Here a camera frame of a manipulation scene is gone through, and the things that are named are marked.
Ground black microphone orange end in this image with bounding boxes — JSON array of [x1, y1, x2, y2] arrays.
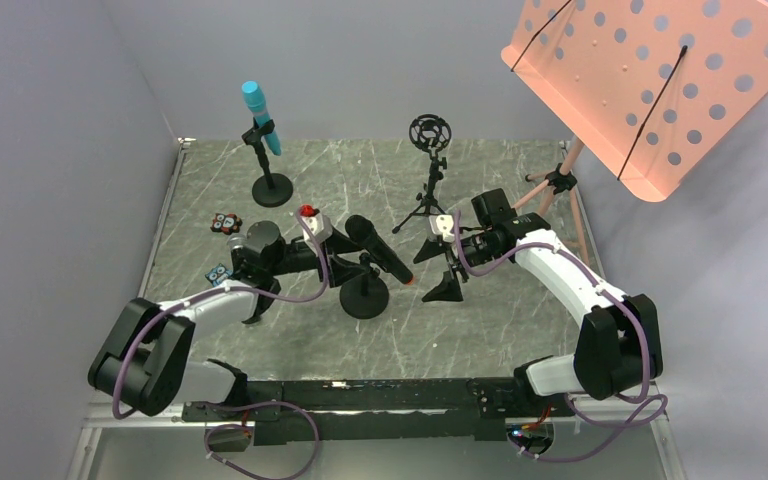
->
[[345, 215, 415, 285]]

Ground black round-base stand ring clip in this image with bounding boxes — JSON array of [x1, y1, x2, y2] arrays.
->
[[339, 253, 389, 320]]

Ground black tripod shock-mount stand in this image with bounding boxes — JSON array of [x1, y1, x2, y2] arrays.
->
[[391, 113, 452, 234]]

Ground blue microphone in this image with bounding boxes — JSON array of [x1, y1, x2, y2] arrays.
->
[[241, 81, 282, 156]]

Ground black microphone silver grille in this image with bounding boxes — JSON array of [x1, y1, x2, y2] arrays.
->
[[227, 233, 246, 255]]

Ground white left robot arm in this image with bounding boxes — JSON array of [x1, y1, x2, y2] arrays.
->
[[87, 218, 362, 419]]

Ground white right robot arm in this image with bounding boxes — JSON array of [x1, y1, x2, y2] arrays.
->
[[415, 189, 663, 403]]

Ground pink music stand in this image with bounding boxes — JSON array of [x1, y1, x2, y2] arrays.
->
[[491, 1, 768, 272]]

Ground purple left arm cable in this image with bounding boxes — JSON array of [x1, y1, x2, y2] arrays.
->
[[110, 210, 332, 421]]

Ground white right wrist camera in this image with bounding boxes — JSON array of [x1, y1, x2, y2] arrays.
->
[[427, 214, 455, 244]]

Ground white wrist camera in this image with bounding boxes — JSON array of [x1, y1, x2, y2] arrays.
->
[[299, 204, 334, 245], [427, 214, 455, 244]]

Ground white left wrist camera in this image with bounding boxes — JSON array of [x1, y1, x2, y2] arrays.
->
[[299, 204, 334, 245]]

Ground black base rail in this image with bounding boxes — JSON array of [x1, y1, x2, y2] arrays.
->
[[181, 377, 577, 446]]

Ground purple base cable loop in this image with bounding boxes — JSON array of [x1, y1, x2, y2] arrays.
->
[[203, 399, 325, 480]]

